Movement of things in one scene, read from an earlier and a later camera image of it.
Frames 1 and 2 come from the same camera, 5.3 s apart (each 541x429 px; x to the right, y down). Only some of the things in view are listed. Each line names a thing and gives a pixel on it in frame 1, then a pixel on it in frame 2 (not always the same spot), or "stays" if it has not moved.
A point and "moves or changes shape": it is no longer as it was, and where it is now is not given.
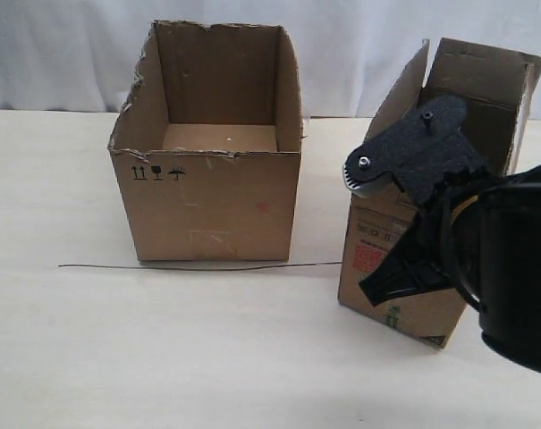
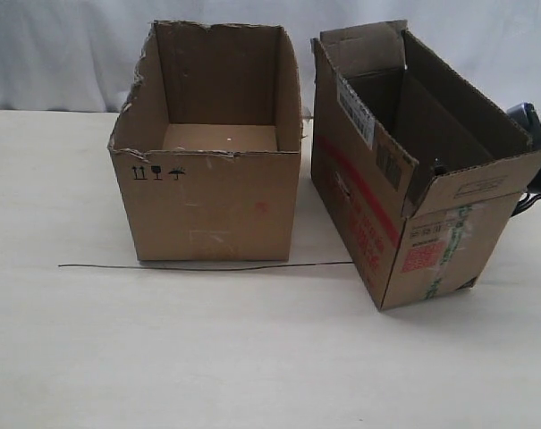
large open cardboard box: [207, 147] stays
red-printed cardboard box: [489, 81] moves or changes shape
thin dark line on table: [190, 268] stays
